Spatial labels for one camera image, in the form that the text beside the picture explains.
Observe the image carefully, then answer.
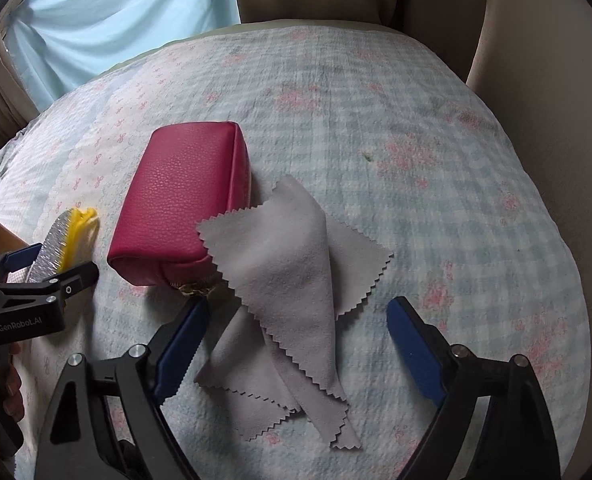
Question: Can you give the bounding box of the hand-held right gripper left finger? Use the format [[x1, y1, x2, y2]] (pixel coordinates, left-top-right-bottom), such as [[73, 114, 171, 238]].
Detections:
[[34, 299, 211, 480]]

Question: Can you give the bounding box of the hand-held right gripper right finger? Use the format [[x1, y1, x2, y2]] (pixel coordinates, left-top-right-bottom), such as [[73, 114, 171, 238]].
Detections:
[[386, 296, 562, 480]]

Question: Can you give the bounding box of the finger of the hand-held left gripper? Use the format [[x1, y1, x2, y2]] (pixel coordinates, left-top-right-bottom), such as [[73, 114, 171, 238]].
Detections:
[[0, 242, 44, 283], [0, 260, 100, 312]]

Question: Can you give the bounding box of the silver glitter round pad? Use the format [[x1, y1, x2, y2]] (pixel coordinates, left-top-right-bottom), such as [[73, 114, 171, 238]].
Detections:
[[28, 206, 99, 283]]

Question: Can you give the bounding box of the grey zigzag-edged cloth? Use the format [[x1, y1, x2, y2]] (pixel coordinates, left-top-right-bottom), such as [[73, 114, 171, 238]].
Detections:
[[194, 175, 395, 451]]

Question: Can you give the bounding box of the pink leather pouch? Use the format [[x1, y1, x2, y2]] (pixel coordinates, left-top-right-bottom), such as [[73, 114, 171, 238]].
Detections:
[[106, 121, 253, 297]]

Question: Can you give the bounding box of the person's left hand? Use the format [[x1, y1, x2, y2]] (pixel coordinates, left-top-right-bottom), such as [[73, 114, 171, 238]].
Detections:
[[0, 342, 27, 413]]

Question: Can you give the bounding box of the green mattress sheet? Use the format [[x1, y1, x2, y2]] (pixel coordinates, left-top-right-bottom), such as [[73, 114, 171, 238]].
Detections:
[[110, 19, 407, 77]]

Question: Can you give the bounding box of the light blue hanging cloth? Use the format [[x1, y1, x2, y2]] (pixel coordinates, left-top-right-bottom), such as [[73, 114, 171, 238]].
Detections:
[[6, 0, 241, 111]]

